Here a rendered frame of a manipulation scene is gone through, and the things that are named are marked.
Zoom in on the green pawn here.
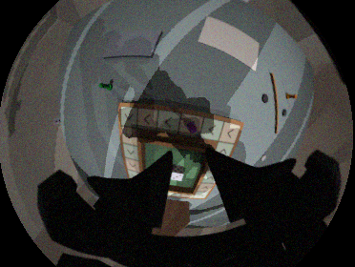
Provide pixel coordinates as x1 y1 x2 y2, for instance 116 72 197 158
99 83 113 91

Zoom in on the brown wooden stick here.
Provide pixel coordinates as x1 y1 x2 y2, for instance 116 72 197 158
270 72 279 134

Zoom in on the white die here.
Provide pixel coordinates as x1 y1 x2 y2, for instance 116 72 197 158
171 165 184 180

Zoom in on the purple pawn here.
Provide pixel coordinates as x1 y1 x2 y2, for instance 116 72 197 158
186 121 197 133

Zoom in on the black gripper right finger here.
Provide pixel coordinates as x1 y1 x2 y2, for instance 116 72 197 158
205 148 297 222

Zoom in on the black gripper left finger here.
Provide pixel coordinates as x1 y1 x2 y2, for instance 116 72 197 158
88 152 174 229

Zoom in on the orange game pawn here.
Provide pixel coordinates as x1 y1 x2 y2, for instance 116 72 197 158
285 92 297 99

